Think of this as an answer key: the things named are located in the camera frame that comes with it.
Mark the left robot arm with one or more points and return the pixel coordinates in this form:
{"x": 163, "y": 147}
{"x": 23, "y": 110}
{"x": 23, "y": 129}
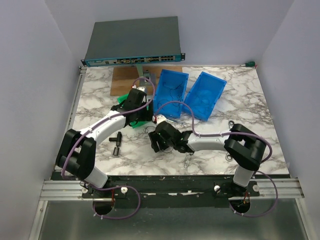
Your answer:
{"x": 78, "y": 148}

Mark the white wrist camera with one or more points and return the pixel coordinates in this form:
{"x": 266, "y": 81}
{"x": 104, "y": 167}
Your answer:
{"x": 140, "y": 88}
{"x": 157, "y": 119}

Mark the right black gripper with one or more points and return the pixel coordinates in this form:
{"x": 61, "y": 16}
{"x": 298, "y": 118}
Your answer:
{"x": 153, "y": 136}

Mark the aluminium side rail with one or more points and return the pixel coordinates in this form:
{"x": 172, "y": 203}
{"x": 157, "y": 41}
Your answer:
{"x": 76, "y": 98}

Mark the green handled screwdriver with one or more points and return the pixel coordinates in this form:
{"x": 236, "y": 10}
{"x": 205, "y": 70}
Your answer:
{"x": 249, "y": 64}

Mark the small dark metal socket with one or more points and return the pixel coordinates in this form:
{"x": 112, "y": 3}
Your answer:
{"x": 116, "y": 151}

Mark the blue plastic bin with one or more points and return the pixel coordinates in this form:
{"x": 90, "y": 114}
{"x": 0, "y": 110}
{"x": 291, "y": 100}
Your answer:
{"x": 171, "y": 87}
{"x": 204, "y": 94}

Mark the chrome combination wrench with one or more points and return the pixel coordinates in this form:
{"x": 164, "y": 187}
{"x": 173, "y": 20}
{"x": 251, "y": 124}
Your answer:
{"x": 182, "y": 124}

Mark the grey network switch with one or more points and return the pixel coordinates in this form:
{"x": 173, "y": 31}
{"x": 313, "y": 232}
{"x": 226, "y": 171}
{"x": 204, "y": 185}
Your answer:
{"x": 134, "y": 42}

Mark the grey metal stand bracket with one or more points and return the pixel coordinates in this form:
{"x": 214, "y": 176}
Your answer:
{"x": 145, "y": 74}

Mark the right blue plastic bin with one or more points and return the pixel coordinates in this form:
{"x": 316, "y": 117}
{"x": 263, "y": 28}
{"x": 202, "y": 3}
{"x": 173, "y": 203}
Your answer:
{"x": 204, "y": 94}

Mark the green plastic bin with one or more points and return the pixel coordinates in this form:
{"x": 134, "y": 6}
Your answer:
{"x": 137, "y": 124}

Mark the grey ratchet wrench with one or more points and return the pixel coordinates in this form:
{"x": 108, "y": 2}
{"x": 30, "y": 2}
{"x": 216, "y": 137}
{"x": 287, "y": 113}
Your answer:
{"x": 228, "y": 157}

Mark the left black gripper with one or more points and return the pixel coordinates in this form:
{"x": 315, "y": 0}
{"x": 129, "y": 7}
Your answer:
{"x": 148, "y": 114}

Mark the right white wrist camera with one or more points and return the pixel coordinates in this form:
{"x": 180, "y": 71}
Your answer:
{"x": 157, "y": 119}

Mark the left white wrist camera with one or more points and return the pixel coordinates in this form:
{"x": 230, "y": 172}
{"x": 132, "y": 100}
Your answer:
{"x": 140, "y": 88}

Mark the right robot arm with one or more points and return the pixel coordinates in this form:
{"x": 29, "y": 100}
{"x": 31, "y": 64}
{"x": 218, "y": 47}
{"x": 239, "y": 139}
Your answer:
{"x": 243, "y": 145}

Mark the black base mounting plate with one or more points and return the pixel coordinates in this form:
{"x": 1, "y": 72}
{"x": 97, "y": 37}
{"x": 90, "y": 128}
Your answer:
{"x": 154, "y": 192}

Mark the left blue plastic bin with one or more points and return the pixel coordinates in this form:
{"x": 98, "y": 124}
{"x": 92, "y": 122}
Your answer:
{"x": 171, "y": 87}

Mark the wooden base board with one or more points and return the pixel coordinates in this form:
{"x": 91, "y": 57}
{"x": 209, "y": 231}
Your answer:
{"x": 123, "y": 77}

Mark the black T-shaped tool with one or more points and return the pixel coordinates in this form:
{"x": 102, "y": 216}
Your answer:
{"x": 117, "y": 139}

